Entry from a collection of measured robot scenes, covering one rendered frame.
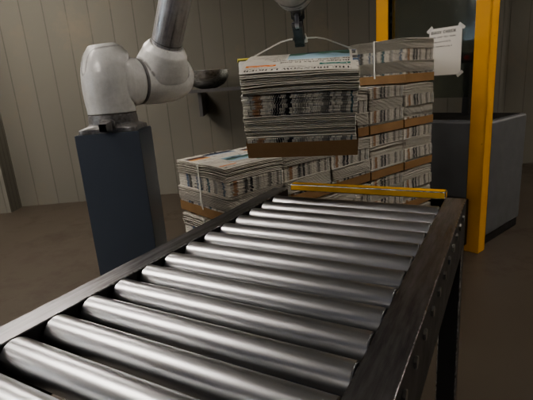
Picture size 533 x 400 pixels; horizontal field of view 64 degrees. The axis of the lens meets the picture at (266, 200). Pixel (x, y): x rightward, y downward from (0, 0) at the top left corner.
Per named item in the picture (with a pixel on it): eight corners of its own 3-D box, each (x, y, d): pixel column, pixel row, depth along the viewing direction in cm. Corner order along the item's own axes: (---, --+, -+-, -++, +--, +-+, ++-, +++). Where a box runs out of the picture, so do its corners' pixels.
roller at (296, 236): (228, 224, 107) (217, 220, 102) (428, 246, 84) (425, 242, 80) (224, 244, 106) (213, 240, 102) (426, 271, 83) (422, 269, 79)
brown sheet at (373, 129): (313, 132, 238) (313, 124, 237) (347, 125, 255) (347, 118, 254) (370, 135, 210) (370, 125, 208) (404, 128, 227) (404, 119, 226)
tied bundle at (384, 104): (312, 133, 238) (311, 90, 232) (347, 127, 256) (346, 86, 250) (370, 136, 209) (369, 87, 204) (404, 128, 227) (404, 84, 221)
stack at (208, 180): (195, 329, 207) (173, 159, 185) (350, 256, 278) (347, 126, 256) (243, 365, 178) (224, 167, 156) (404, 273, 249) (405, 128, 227)
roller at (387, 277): (195, 258, 96) (193, 237, 95) (414, 294, 73) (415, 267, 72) (181, 267, 92) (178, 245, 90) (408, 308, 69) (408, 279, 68)
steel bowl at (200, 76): (231, 86, 436) (229, 70, 432) (231, 86, 393) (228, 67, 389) (187, 90, 434) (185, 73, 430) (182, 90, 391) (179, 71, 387)
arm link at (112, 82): (78, 115, 142) (65, 45, 137) (128, 110, 155) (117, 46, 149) (101, 115, 131) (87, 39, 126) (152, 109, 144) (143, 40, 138)
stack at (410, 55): (350, 256, 278) (345, 45, 244) (377, 244, 296) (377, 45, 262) (402, 273, 249) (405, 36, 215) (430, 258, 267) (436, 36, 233)
